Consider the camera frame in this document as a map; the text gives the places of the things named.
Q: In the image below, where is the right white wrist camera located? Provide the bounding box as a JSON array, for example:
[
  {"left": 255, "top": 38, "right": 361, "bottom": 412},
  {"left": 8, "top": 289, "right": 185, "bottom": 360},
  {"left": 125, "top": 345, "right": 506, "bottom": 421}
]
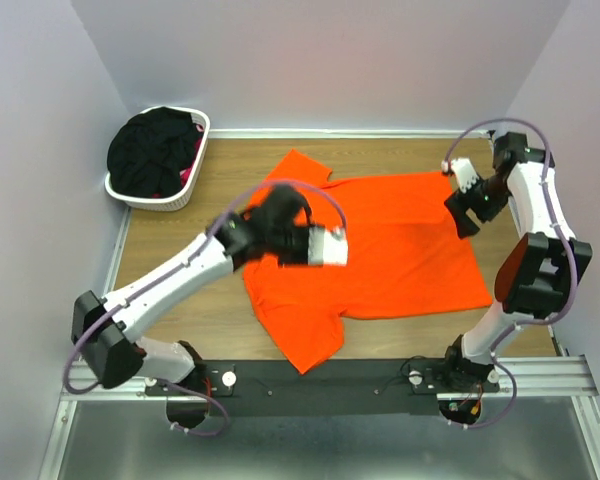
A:
[{"left": 441, "top": 158, "right": 482, "bottom": 193}]

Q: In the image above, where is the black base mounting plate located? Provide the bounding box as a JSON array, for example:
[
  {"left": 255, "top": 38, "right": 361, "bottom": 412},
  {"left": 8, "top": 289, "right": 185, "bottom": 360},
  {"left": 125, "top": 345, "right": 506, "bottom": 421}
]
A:
[{"left": 145, "top": 356, "right": 499, "bottom": 427}]

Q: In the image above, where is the aluminium rail frame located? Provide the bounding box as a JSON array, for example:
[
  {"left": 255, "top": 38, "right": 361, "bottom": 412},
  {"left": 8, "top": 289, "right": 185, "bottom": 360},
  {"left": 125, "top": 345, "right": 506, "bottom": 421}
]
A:
[{"left": 37, "top": 127, "right": 600, "bottom": 480}]

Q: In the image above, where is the white laundry basket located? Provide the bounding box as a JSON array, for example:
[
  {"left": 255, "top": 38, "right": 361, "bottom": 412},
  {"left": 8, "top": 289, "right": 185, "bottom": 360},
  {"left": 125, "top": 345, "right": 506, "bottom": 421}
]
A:
[{"left": 104, "top": 105, "right": 211, "bottom": 212}]

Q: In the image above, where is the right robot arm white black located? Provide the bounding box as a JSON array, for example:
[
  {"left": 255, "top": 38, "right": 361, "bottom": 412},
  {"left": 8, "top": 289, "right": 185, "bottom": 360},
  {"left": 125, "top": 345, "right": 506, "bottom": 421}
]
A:
[{"left": 439, "top": 132, "right": 593, "bottom": 392}]

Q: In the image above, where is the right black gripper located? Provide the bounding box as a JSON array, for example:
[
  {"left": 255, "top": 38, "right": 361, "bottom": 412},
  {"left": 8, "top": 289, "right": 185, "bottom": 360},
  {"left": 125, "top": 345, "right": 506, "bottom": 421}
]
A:
[{"left": 442, "top": 173, "right": 511, "bottom": 240}]

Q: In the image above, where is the black garment in basket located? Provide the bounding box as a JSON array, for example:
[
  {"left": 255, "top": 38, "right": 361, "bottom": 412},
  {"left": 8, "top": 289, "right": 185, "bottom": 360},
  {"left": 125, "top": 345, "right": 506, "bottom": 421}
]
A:
[{"left": 107, "top": 107, "right": 195, "bottom": 198}]

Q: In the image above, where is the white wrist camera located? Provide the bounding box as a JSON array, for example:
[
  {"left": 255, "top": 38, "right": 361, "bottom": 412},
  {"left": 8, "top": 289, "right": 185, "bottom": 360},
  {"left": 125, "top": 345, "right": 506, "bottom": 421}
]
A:
[
  {"left": 307, "top": 226, "right": 349, "bottom": 266},
  {"left": 441, "top": 158, "right": 482, "bottom": 193}
]

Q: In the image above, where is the orange t-shirt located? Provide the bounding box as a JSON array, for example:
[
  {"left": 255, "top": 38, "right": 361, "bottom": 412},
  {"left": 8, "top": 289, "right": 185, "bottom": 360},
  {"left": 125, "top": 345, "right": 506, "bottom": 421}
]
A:
[{"left": 243, "top": 150, "right": 491, "bottom": 374}]

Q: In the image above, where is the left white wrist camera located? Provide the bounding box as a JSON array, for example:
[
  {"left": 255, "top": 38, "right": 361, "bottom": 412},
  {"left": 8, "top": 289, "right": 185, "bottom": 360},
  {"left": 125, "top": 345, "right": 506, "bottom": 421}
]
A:
[{"left": 307, "top": 226, "right": 349, "bottom": 266}]

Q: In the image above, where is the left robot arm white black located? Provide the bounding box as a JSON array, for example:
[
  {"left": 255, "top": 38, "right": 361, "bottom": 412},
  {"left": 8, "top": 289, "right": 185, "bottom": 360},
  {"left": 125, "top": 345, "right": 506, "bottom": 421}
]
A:
[{"left": 72, "top": 182, "right": 330, "bottom": 395}]

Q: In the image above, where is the pink garment in basket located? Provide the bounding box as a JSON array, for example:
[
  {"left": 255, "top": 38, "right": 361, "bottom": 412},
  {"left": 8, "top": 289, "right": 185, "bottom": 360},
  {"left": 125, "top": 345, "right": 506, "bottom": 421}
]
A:
[{"left": 151, "top": 122, "right": 205, "bottom": 198}]

